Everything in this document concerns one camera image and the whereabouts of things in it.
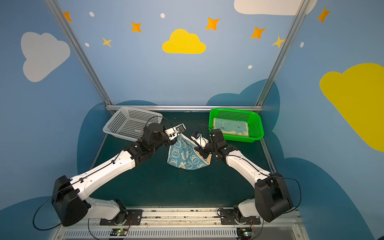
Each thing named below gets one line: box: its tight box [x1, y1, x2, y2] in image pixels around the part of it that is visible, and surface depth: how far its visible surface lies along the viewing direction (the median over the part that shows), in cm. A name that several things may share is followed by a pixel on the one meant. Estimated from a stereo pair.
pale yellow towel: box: [213, 118, 249, 137], surface depth 113 cm
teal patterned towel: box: [167, 133, 212, 171], surface depth 90 cm
